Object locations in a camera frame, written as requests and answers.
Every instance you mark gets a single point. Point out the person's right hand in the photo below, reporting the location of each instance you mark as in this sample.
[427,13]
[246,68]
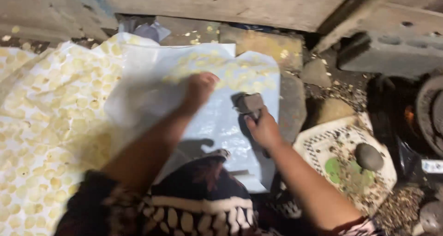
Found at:
[264,130]

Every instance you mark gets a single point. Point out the person's left hand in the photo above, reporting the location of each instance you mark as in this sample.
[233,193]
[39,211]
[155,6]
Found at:
[198,90]

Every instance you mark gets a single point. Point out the person's right fingers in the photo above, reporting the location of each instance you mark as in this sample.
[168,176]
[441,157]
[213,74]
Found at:
[252,122]

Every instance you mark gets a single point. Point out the person's left fingers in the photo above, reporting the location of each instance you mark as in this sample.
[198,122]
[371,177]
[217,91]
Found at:
[207,79]

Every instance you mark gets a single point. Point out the grey stone-headed hammer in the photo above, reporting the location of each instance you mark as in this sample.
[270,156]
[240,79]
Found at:
[250,103]

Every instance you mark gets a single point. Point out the patch of crushed yellow chips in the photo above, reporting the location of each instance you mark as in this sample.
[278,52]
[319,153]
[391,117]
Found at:
[225,73]

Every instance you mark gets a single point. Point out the white plastic sheet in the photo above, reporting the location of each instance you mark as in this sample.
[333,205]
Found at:
[221,125]

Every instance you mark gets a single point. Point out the flat stone slab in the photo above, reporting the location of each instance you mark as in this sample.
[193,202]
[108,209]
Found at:
[291,104]

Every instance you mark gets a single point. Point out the wooden plank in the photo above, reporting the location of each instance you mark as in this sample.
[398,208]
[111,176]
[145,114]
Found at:
[221,6]

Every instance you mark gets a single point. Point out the crumpled white plastic bag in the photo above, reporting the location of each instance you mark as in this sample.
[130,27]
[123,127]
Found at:
[147,30]

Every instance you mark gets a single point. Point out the small grey rock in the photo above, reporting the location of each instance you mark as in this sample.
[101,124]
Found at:
[315,73]

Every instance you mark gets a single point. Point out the tan rock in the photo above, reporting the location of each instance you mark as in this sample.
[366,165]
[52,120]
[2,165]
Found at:
[333,109]

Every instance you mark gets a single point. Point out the person's dark batik clothing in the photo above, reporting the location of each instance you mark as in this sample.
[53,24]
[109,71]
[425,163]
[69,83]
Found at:
[193,201]

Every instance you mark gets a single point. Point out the white patterned woven tray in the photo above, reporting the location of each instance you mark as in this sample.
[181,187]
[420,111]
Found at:
[341,166]

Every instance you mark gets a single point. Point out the round grey stone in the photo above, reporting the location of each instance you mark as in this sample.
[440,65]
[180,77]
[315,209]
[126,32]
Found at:
[369,156]

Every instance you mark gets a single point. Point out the grey concrete block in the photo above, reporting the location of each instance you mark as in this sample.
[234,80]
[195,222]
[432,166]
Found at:
[391,54]

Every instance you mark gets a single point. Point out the black plastic bag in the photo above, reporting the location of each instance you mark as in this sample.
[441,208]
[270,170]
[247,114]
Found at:
[406,158]

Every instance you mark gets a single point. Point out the spread of flattened yellow chips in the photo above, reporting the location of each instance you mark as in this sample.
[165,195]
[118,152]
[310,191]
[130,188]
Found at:
[52,132]

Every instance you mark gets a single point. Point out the cream sheet under chips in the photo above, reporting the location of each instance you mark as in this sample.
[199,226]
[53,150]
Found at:
[45,125]

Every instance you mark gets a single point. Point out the black sooty stove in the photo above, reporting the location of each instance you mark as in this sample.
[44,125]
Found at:
[422,115]

